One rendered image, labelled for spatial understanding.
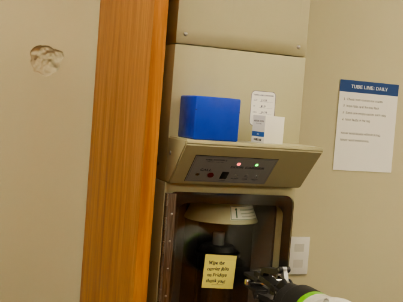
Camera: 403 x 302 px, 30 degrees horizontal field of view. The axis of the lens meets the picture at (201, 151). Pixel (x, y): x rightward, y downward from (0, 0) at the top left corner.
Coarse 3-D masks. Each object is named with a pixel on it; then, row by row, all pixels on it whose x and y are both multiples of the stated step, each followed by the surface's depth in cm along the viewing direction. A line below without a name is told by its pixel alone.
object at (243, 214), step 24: (192, 192) 165; (192, 216) 165; (216, 216) 167; (240, 216) 169; (264, 216) 171; (288, 216) 173; (192, 240) 166; (216, 240) 168; (240, 240) 170; (264, 240) 172; (288, 240) 174; (192, 264) 166; (240, 264) 170; (264, 264) 172; (288, 264) 174; (192, 288) 167; (216, 288) 169; (240, 288) 171
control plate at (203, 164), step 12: (204, 156) 157; (216, 156) 157; (228, 156) 158; (192, 168) 159; (204, 168) 160; (216, 168) 161; (228, 168) 161; (240, 168) 162; (252, 168) 163; (264, 168) 164; (192, 180) 162; (204, 180) 163; (216, 180) 164; (228, 180) 165; (240, 180) 166; (252, 180) 167; (264, 180) 168
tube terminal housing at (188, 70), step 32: (192, 64) 164; (224, 64) 166; (256, 64) 169; (288, 64) 172; (224, 96) 167; (288, 96) 173; (160, 128) 169; (288, 128) 173; (160, 160) 167; (160, 192) 166; (224, 192) 169; (256, 192) 172; (288, 192) 175; (160, 224) 165; (160, 256) 165
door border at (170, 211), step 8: (168, 208) 163; (168, 216) 163; (168, 224) 163; (168, 232) 164; (168, 240) 164; (168, 248) 164; (168, 256) 164; (160, 264) 164; (168, 264) 164; (168, 272) 164; (160, 280) 163; (168, 280) 164; (160, 288) 164; (168, 288) 164; (168, 296) 165
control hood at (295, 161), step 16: (176, 144) 158; (192, 144) 153; (208, 144) 154; (224, 144) 155; (240, 144) 157; (256, 144) 158; (272, 144) 160; (288, 144) 166; (176, 160) 157; (192, 160) 157; (288, 160) 164; (304, 160) 165; (176, 176) 160; (272, 176) 167; (288, 176) 168; (304, 176) 170
